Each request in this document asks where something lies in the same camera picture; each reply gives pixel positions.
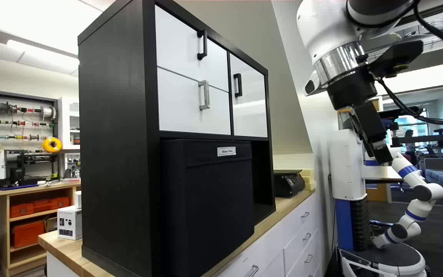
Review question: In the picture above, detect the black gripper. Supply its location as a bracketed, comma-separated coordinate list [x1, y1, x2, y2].
[328, 68, 394, 167]

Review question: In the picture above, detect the white drawer silver handle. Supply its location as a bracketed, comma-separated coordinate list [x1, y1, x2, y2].
[156, 66, 233, 137]

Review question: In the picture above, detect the white counter wooden top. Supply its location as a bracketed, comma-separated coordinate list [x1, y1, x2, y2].
[37, 176, 327, 277]

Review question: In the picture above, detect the white blue mobile robot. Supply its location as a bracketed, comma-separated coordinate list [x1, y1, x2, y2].
[328, 128, 443, 277]

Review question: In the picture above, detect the black device on counter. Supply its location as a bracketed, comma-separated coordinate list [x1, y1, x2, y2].
[274, 168, 307, 200]

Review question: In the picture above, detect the black fabric storage bin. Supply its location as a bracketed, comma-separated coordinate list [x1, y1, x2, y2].
[160, 137, 257, 277]

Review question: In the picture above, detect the white box black print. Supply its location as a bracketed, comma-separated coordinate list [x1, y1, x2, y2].
[56, 205, 84, 242]

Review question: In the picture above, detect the yellow filament spool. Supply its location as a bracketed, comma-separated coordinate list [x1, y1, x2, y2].
[42, 136, 65, 156]

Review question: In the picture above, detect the small red storage bin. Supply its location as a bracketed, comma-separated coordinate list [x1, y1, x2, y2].
[10, 200, 37, 220]
[36, 196, 73, 216]

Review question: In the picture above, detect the black workbench equipment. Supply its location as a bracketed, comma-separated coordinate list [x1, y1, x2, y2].
[5, 150, 62, 188]

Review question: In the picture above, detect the large red storage bin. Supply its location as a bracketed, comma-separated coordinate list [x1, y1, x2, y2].
[11, 220, 47, 250]

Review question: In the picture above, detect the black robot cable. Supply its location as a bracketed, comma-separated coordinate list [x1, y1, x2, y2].
[377, 0, 443, 127]

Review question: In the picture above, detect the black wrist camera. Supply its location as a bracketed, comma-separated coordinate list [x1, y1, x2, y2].
[368, 39, 425, 80]

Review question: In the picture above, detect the white cabinet door black handle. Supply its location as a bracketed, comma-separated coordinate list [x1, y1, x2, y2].
[228, 53, 270, 139]

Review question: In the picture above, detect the white drawer black handle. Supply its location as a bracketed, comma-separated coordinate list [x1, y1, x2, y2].
[154, 5, 231, 93]

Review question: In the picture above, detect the black cabinet frame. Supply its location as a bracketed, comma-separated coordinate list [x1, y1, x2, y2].
[77, 0, 277, 277]

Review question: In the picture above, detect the grey tool wall panel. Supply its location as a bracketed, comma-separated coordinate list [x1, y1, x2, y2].
[0, 90, 62, 151]

